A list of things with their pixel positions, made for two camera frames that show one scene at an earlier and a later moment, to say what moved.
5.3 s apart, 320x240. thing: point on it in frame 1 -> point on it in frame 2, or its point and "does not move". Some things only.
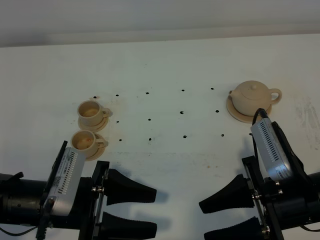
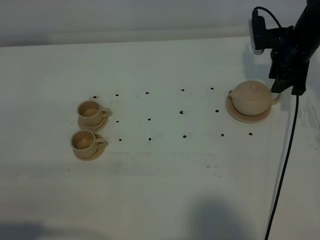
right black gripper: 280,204 -> 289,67
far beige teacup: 90,112 does not move
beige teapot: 250,96 does not move
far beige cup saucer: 96,128 does not move
